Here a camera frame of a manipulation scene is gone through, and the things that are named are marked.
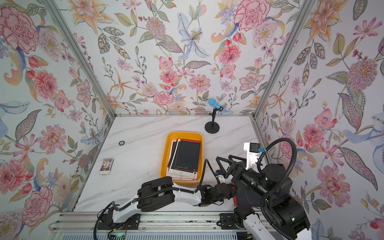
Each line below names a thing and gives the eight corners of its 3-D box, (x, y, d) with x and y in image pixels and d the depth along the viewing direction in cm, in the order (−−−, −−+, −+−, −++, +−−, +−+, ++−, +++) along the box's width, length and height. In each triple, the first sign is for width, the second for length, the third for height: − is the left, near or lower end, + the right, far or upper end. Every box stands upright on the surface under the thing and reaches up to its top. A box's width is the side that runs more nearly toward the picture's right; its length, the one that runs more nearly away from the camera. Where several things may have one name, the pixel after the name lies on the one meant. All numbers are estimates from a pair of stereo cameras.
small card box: (99, 174, 92) (97, 173, 90) (105, 159, 99) (103, 157, 97) (109, 174, 92) (107, 173, 90) (114, 159, 99) (113, 157, 97)
